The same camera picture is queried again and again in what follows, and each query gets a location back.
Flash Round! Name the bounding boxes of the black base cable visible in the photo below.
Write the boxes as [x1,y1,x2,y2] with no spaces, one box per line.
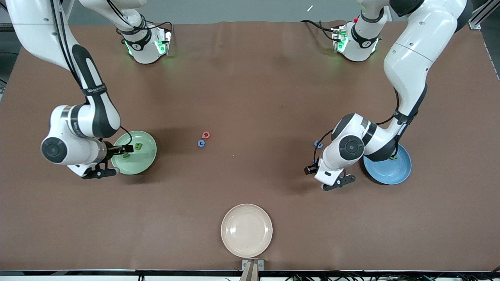
[300,20,337,41]

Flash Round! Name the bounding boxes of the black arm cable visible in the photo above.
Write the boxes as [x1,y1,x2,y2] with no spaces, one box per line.
[51,0,133,147]
[312,90,400,164]

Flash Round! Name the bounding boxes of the beige plate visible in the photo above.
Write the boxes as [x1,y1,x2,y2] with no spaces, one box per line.
[221,203,273,258]

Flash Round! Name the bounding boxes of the blue plate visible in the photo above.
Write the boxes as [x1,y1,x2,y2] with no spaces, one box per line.
[363,144,412,185]

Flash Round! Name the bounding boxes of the green plate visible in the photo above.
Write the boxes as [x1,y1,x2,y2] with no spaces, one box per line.
[111,130,157,175]

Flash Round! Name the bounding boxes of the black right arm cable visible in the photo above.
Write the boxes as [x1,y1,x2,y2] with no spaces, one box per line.
[51,0,133,147]

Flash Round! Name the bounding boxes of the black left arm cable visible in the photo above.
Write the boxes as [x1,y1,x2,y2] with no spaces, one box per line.
[312,90,400,164]

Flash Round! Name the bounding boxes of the aluminium frame profile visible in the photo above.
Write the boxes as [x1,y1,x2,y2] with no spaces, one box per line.
[469,0,500,30]

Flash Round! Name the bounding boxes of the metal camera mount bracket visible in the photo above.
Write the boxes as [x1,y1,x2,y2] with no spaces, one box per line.
[239,259,264,281]

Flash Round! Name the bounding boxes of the brown table mat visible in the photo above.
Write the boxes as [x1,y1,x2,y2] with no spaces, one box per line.
[0,20,500,272]

